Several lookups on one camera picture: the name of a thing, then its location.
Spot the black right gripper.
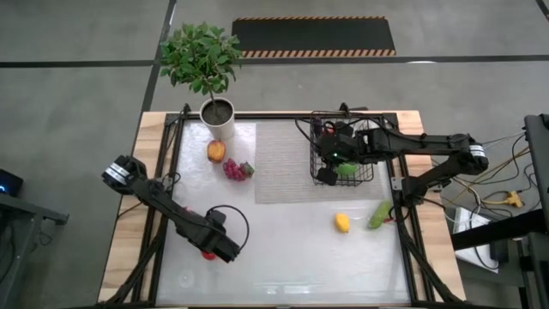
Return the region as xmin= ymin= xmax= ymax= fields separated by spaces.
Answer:
xmin=317 ymin=120 xmax=368 ymax=187

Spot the green apple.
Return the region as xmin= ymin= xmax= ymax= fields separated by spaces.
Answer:
xmin=334 ymin=161 xmax=359 ymax=179

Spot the yellow lemon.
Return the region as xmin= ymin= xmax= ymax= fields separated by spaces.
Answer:
xmin=334 ymin=212 xmax=352 ymax=234

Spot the green cucumber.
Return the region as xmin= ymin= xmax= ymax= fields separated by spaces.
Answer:
xmin=367 ymin=199 xmax=394 ymax=231

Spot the red grape bunch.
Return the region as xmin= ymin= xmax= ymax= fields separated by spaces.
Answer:
xmin=221 ymin=157 xmax=256 ymax=183

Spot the grey woven placemat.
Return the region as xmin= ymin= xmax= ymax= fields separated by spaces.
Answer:
xmin=254 ymin=119 xmax=389 ymax=205

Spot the orange yellow mango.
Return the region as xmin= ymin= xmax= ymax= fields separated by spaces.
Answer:
xmin=206 ymin=138 xmax=227 ymax=165

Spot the black hazard-striped floor mat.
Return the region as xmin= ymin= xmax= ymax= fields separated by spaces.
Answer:
xmin=231 ymin=15 xmax=397 ymax=59

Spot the white plant pot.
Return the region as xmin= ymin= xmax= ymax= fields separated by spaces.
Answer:
xmin=198 ymin=97 xmax=237 ymax=142

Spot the white box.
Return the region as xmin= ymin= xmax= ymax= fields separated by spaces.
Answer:
xmin=452 ymin=206 xmax=502 ymax=275

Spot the green leafy small tree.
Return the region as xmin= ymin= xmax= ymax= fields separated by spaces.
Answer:
xmin=159 ymin=21 xmax=244 ymax=98

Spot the yellow power plug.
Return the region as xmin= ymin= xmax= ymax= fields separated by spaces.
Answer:
xmin=482 ymin=191 xmax=523 ymax=209

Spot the grey metal cart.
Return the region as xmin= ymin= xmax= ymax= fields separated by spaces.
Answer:
xmin=0 ymin=192 xmax=70 ymax=309

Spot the black equipment stand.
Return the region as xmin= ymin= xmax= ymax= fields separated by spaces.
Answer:
xmin=449 ymin=113 xmax=549 ymax=309

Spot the black device with blue light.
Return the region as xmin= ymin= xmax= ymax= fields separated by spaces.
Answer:
xmin=0 ymin=167 xmax=25 ymax=199

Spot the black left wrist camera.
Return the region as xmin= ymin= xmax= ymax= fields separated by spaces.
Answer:
xmin=206 ymin=208 xmax=229 ymax=228

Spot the black looped cable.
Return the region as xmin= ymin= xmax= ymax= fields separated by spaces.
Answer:
xmin=294 ymin=117 xmax=328 ymax=149
xmin=205 ymin=204 xmax=251 ymax=252

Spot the black wire basket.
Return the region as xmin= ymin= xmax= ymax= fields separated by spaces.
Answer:
xmin=309 ymin=111 xmax=376 ymax=188

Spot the black aluminium table frame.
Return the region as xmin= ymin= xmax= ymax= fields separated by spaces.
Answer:
xmin=97 ymin=102 xmax=467 ymax=309

